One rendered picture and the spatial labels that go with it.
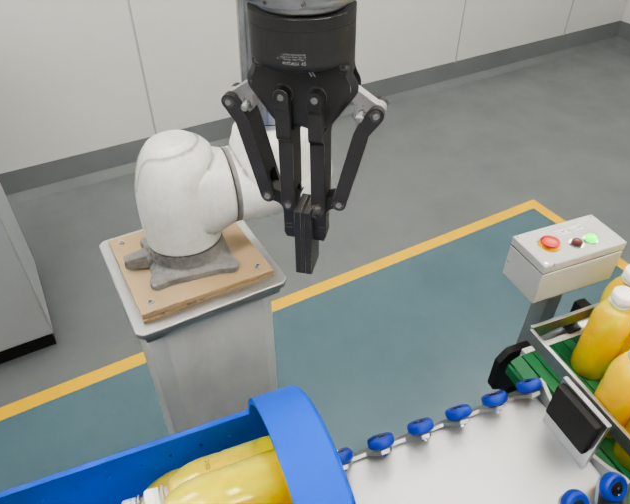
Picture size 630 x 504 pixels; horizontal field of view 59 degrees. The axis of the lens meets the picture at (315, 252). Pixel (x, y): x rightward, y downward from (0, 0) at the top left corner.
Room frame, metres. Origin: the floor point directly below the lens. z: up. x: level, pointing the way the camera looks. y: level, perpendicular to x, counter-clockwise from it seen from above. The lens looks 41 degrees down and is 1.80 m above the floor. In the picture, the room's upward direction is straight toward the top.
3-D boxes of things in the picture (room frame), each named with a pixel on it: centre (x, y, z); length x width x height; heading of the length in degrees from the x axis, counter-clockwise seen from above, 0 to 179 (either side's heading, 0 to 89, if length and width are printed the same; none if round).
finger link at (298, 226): (0.40, 0.01, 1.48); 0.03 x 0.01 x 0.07; 166
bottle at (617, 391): (0.57, -0.53, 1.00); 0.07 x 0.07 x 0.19
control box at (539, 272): (0.86, -0.51, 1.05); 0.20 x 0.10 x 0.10; 112
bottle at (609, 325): (0.70, -0.55, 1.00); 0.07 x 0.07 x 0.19
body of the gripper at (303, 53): (0.40, 0.01, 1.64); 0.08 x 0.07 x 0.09; 76
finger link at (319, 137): (0.39, 0.00, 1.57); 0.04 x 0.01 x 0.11; 166
